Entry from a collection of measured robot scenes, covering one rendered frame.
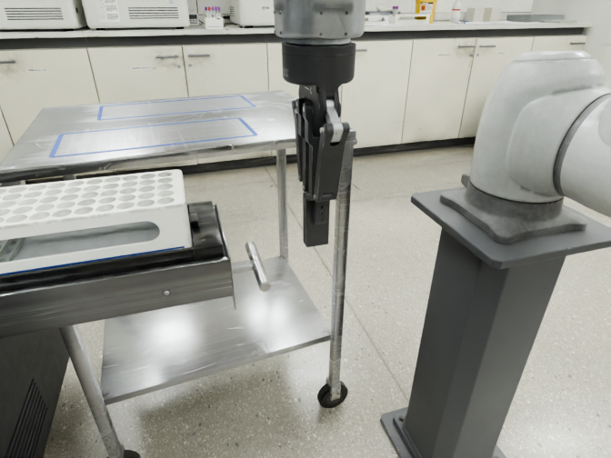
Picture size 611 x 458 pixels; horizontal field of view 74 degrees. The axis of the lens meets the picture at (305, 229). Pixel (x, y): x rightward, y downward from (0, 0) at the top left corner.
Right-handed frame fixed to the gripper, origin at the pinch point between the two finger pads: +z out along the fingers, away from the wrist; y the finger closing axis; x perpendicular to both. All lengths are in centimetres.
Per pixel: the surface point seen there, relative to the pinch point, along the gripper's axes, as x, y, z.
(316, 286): 30, -86, 80
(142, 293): -20.6, 6.7, 1.9
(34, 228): -28.4, 5.0, -5.9
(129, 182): -20.8, -2.7, -6.4
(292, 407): 5, -34, 80
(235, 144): -5.8, -27.4, -1.8
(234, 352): -10, -32, 52
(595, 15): 298, -226, -15
